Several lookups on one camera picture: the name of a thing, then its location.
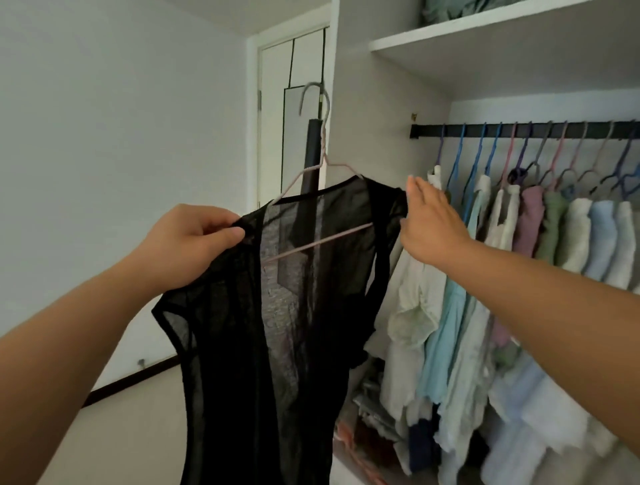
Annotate person's right hand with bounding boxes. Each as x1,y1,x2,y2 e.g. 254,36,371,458
399,175,473,268

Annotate person's left hand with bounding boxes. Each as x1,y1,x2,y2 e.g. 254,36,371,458
125,203,247,296

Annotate blue plastic hanger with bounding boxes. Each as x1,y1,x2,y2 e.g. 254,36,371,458
612,162,640,201
482,123,503,179
445,123,467,201
461,123,487,223

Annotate white floral blouse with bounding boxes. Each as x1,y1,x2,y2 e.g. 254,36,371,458
495,185,521,250

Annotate black sheer top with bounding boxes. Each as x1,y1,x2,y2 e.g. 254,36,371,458
151,175,409,485

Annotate white wardrobe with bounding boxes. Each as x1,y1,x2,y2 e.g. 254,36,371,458
325,0,640,485

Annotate green shorts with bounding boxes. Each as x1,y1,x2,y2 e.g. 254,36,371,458
495,192,570,370

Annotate beige plastic hanger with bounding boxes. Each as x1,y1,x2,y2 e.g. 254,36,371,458
259,81,375,264
555,122,590,199
575,122,615,199

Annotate mauve grey plastic hanger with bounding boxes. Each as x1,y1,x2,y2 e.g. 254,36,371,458
522,122,553,189

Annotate person's left forearm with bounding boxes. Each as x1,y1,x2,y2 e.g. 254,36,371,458
0,259,166,485

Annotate person's right forearm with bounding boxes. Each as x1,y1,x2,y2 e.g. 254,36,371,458
439,239,640,460

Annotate white room door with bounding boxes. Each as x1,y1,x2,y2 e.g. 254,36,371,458
255,25,331,209

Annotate pile of folded clothes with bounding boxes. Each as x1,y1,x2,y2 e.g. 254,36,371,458
332,364,416,485

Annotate black clothes rail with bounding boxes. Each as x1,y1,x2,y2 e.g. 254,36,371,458
409,121,640,141

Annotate tall wall mirror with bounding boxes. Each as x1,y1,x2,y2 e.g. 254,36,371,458
279,85,326,201

